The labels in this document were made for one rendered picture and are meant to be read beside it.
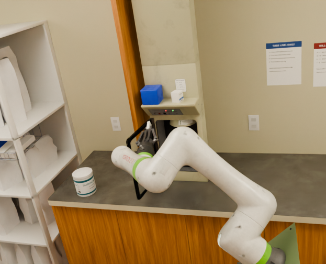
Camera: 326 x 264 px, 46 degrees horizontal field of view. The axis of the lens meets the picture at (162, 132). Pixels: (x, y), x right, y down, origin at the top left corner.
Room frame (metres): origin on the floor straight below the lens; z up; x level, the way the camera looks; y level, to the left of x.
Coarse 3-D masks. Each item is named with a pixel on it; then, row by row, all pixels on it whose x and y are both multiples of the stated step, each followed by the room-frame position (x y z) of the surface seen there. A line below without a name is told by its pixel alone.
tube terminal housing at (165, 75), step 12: (144, 72) 2.21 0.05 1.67; (156, 72) 2.18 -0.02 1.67; (168, 72) 2.15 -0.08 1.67; (180, 72) 2.13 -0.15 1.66; (192, 72) 2.11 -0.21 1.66; (156, 84) 2.18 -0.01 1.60; (168, 84) 2.16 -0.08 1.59; (192, 84) 2.11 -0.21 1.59; (168, 96) 2.16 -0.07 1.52; (192, 96) 2.11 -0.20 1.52; (204, 108) 2.20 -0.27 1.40; (204, 120) 2.17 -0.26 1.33; (156, 132) 2.20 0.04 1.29; (204, 132) 2.14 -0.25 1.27; (180, 180) 2.16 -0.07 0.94; (192, 180) 2.13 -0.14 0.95; (204, 180) 2.11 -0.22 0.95
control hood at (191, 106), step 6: (162, 102) 2.10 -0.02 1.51; (168, 102) 2.09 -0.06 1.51; (186, 102) 2.04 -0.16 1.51; (192, 102) 2.03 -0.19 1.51; (198, 102) 2.08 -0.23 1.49; (144, 108) 2.11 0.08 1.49; (150, 108) 2.10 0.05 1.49; (156, 108) 2.09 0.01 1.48; (162, 108) 2.07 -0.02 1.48; (168, 108) 2.06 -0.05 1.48; (174, 108) 2.05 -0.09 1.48; (180, 108) 2.04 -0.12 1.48; (186, 108) 2.03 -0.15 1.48; (192, 108) 2.02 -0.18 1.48; (198, 108) 2.06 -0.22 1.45; (150, 114) 2.16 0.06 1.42; (186, 114) 2.09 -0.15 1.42; (192, 114) 2.08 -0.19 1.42; (198, 114) 2.07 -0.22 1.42
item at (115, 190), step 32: (96, 160) 2.64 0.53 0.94; (256, 160) 2.28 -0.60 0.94; (288, 160) 2.21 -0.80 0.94; (320, 160) 2.15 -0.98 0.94; (64, 192) 2.23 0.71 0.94; (96, 192) 2.17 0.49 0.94; (128, 192) 2.11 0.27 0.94; (192, 192) 2.00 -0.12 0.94; (288, 192) 1.86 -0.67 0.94; (320, 192) 1.81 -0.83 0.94
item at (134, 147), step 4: (144, 128) 2.11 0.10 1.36; (140, 132) 2.06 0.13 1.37; (136, 136) 2.01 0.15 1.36; (132, 140) 1.97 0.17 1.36; (136, 140) 2.00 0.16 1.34; (132, 144) 1.96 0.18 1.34; (132, 148) 1.96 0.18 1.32; (136, 148) 1.99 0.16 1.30; (136, 152) 1.98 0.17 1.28; (140, 188) 1.96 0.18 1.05; (144, 188) 2.00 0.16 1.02; (136, 192) 1.92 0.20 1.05; (140, 192) 1.95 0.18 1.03
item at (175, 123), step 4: (172, 120) 2.21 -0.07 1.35; (176, 120) 2.18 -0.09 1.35; (180, 120) 2.17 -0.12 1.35; (184, 120) 2.17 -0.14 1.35; (188, 120) 2.17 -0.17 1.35; (192, 120) 2.18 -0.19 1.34; (172, 124) 2.20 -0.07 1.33; (176, 124) 2.17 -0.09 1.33; (180, 124) 2.16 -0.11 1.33; (184, 124) 2.16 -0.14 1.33; (188, 124) 2.16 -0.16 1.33; (192, 124) 2.17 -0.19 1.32
